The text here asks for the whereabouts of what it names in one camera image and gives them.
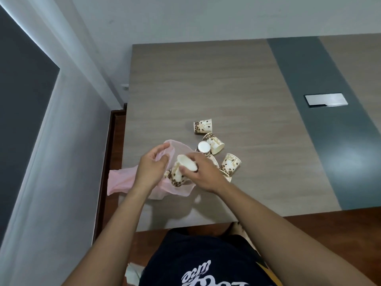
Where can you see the pink plastic bag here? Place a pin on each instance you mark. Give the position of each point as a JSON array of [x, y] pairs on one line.
[[119, 181]]

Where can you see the dark brown wooden baseboard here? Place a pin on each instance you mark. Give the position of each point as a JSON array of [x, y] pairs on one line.
[[104, 175]]

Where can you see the person's right foot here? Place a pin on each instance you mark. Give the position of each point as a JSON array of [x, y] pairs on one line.
[[237, 228]]

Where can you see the person's black clothes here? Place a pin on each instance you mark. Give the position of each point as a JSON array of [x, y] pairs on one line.
[[202, 259]]

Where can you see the white wall outlet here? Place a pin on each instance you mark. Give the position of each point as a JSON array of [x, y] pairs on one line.
[[125, 86]]

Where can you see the person's left forearm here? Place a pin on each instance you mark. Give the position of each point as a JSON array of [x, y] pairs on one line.
[[119, 241]]

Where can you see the person's right forearm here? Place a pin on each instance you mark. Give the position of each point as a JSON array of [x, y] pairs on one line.
[[282, 241]]

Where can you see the person's right hand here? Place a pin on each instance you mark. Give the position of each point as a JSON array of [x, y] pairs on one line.
[[208, 175]]

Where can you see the person's left hand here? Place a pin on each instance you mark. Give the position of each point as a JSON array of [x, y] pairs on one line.
[[151, 172]]

